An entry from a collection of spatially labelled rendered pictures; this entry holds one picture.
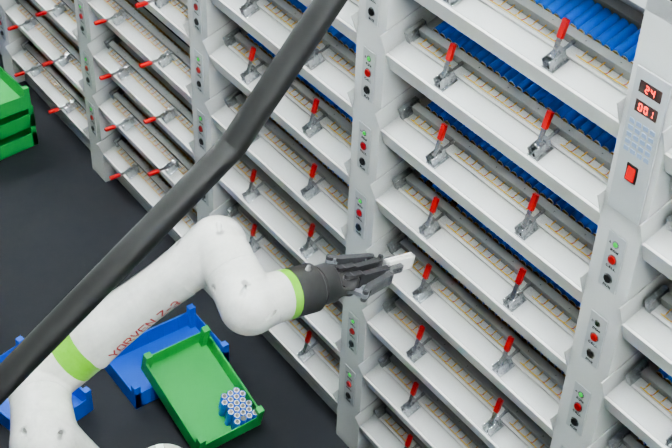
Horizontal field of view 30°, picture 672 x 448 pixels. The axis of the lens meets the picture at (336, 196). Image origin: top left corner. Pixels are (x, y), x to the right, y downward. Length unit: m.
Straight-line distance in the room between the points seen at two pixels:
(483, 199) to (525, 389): 0.42
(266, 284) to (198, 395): 1.30
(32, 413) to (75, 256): 1.73
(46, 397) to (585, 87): 1.08
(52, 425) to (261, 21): 1.17
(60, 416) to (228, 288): 0.37
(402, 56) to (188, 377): 1.31
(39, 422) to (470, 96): 0.99
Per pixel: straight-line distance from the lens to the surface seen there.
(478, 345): 2.71
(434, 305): 2.78
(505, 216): 2.45
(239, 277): 2.18
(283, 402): 3.50
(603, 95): 2.14
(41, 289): 3.88
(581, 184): 2.24
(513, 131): 2.34
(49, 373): 2.35
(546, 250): 2.39
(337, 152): 2.88
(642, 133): 2.05
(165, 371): 3.48
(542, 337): 2.49
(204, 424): 3.42
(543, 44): 2.23
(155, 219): 1.07
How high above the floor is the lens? 2.61
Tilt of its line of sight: 39 degrees down
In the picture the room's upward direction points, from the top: 3 degrees clockwise
